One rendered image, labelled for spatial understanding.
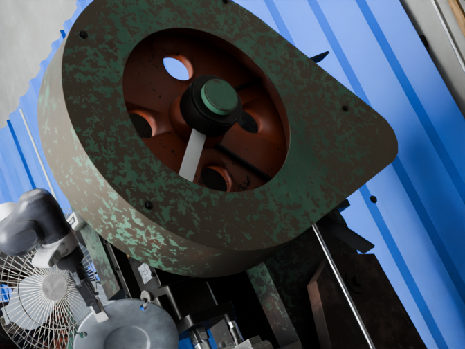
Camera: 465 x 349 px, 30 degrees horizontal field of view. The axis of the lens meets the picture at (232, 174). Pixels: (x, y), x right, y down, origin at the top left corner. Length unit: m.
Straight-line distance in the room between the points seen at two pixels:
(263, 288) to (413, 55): 1.14
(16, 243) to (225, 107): 0.62
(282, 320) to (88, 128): 0.83
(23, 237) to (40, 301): 1.11
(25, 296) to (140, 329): 1.05
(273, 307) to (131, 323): 0.41
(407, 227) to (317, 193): 1.07
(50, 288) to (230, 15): 1.29
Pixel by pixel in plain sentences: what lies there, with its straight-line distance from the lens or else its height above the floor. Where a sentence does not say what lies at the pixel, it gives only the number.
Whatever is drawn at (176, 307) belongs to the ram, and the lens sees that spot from 2.46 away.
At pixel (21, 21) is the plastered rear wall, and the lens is 5.81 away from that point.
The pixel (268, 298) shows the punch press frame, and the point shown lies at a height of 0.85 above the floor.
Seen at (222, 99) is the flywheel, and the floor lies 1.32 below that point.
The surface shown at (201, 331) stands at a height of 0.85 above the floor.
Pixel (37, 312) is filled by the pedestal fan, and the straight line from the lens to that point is 3.37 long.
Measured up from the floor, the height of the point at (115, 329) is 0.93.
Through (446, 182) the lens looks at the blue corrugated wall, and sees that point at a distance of 3.18.
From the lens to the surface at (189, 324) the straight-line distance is 2.44.
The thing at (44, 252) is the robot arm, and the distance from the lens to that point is 2.25.
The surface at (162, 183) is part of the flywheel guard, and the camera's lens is 2.10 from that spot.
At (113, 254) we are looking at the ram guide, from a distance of 2.61.
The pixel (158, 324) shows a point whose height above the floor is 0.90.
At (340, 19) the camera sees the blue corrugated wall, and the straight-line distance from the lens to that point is 3.47.
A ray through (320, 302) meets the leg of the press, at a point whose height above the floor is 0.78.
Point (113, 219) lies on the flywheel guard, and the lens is 2.10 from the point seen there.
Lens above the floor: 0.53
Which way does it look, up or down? 16 degrees up
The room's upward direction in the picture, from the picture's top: 25 degrees counter-clockwise
